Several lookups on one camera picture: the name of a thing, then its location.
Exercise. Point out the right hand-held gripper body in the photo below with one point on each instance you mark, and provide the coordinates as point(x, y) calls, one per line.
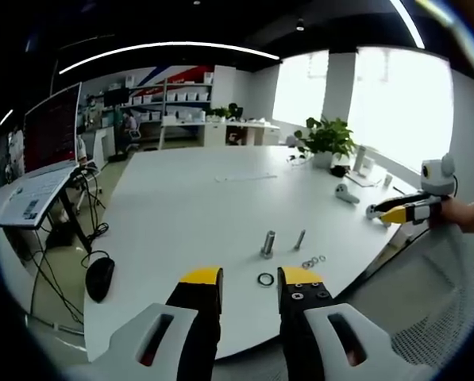
point(437, 178)

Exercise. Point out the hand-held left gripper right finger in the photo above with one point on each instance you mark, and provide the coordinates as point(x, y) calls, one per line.
point(332, 349)

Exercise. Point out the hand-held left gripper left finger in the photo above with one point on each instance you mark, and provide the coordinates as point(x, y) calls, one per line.
point(149, 349)

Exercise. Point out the thin threaded stud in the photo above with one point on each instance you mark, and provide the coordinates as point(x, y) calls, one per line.
point(299, 240)

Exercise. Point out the thick hex-base threaded stud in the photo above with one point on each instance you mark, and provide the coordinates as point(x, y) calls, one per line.
point(268, 244)

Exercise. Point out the person's right hand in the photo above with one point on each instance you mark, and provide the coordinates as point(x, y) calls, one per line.
point(453, 212)

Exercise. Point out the white handheld controller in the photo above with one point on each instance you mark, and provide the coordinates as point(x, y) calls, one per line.
point(373, 214)
point(345, 194)

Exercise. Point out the white box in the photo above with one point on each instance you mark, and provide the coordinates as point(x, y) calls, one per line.
point(369, 164)

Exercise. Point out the white bottle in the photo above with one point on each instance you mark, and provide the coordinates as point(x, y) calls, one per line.
point(359, 158)

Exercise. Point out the small black object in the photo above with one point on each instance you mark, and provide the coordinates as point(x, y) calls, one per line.
point(338, 170)

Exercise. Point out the black oval object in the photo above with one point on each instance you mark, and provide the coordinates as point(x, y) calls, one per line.
point(99, 279)

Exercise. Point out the white mesh office chair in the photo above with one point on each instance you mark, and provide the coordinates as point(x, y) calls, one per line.
point(431, 301)

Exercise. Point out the potted green plant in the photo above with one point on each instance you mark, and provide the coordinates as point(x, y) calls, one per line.
point(328, 139)

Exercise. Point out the black desk stand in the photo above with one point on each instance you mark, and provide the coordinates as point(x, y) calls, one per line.
point(72, 216)

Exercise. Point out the short ceiling light strip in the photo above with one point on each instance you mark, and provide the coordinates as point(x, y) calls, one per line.
point(411, 24)

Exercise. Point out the long white strip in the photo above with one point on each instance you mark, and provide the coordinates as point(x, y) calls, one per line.
point(244, 178)

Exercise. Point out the white counter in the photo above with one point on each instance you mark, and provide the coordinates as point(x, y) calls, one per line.
point(220, 133)

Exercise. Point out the small counter plants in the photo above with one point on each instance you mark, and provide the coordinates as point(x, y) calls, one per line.
point(224, 111)

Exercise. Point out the ceiling spotlight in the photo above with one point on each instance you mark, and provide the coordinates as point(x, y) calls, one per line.
point(300, 24)

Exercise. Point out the shelf with white bins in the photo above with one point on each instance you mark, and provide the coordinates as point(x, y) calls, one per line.
point(173, 97)

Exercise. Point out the long ceiling light strip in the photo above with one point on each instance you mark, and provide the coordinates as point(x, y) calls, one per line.
point(161, 49)

